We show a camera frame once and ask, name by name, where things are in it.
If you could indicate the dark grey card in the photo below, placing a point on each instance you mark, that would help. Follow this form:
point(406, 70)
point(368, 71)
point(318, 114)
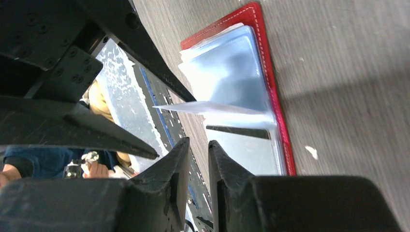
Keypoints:
point(257, 150)

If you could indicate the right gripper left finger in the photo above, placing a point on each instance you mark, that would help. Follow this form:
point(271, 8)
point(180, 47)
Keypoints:
point(153, 201)

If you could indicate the person in dark clothes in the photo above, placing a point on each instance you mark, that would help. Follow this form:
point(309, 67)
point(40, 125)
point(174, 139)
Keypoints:
point(49, 162)

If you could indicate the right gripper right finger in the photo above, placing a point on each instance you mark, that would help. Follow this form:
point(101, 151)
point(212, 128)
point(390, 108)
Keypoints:
point(243, 202)

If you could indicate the red leather card holder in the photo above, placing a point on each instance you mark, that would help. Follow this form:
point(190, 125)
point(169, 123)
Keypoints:
point(229, 67)

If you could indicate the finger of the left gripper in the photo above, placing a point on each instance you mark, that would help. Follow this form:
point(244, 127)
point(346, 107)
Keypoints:
point(147, 48)
point(45, 123)

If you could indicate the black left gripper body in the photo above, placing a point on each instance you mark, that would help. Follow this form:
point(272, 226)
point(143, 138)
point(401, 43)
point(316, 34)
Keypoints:
point(48, 48)

